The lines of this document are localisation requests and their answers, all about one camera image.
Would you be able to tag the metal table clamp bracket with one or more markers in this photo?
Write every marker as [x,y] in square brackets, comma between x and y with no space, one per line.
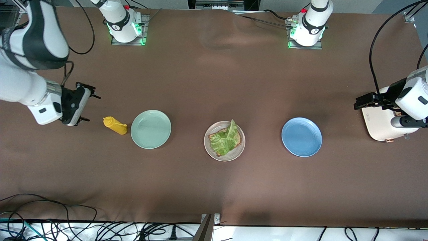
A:
[205,227]

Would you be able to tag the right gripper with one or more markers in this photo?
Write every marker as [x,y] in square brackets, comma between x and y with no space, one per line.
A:
[66,98]

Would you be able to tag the yellow mustard squeeze bottle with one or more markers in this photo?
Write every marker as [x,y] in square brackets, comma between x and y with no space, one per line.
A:
[115,126]

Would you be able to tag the thin black frame strut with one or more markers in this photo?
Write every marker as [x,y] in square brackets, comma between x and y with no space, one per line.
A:
[413,8]

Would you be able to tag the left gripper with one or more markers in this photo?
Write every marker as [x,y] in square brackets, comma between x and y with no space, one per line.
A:
[394,89]

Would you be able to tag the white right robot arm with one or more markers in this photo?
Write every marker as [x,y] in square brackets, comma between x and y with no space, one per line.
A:
[16,87]

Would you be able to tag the white toaster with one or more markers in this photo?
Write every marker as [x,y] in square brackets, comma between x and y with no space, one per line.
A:
[379,125]

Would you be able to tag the beige plate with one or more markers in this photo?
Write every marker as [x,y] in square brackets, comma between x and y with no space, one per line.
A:
[214,156]

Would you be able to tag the mint green plate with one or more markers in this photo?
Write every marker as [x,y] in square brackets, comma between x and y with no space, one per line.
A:
[150,130]

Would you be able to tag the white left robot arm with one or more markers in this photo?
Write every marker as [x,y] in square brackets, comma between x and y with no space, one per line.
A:
[314,20]

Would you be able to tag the aluminium corner bracket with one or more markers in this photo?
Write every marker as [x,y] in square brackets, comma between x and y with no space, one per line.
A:
[409,17]

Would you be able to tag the black power plug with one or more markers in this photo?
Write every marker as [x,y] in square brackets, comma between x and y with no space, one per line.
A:
[173,234]

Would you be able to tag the blue plate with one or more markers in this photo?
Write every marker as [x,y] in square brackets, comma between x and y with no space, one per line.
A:
[301,137]

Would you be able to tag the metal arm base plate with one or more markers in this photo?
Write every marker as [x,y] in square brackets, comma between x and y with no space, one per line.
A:
[144,30]
[317,47]

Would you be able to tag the aluminium frame profile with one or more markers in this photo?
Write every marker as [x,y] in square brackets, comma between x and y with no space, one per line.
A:
[21,4]

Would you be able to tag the green lettuce leaf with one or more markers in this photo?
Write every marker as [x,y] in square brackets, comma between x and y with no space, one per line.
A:
[224,140]

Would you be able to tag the dark equipment box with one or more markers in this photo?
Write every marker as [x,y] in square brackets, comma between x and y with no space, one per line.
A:
[220,5]

